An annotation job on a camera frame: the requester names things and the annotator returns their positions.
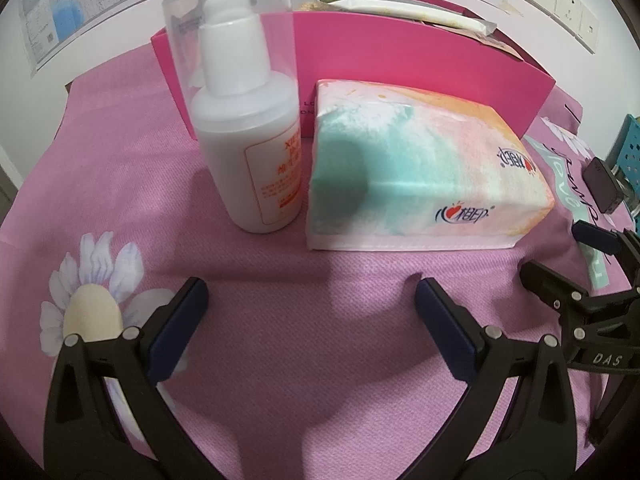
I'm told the blue perforated plastic rack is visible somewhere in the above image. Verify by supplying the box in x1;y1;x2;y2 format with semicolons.
608;114;640;188

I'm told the beige plush toy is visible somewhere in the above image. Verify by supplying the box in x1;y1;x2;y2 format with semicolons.
298;0;333;12

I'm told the pastel tissue pack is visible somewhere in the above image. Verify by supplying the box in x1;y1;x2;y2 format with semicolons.
306;79;554;252

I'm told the pink storage box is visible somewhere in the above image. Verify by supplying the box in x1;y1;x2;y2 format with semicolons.
152;0;554;134

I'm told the white printed plastic pouch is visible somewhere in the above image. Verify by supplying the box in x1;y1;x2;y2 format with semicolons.
330;0;497;37

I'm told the black power adapter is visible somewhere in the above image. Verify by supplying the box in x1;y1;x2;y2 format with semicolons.
582;157;625;214

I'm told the white wall socket panel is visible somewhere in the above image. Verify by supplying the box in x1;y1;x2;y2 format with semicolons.
525;0;600;54

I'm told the pink bedsheet cloth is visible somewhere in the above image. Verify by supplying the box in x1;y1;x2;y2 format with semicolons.
1;47;639;479

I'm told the white pump lotion bottle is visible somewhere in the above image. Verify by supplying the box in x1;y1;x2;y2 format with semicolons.
163;0;303;233

